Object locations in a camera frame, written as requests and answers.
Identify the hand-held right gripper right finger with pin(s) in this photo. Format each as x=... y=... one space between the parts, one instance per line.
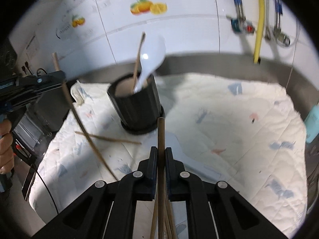
x=169 y=159

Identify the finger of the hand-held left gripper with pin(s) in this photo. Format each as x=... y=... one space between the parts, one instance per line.
x=35 y=93
x=42 y=78

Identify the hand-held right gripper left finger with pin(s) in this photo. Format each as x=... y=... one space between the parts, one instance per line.
x=154 y=159

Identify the brown wooden chopstick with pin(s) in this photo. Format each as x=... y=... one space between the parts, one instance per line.
x=154 y=219
x=138 y=62
x=86 y=135
x=112 y=139
x=172 y=221
x=161 y=134

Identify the black utensil holder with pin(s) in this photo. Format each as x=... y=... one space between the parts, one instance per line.
x=139 y=109

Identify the white soup spoon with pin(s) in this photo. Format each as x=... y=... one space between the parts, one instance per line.
x=152 y=52

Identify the person's left hand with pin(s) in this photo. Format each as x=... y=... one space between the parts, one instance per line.
x=5 y=149

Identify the cream quilted printed cloth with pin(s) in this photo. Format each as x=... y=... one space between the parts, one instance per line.
x=236 y=134

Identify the blue soap bottle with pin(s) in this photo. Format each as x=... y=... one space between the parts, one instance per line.
x=312 y=124

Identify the metal angle valve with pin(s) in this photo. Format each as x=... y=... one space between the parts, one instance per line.
x=279 y=37

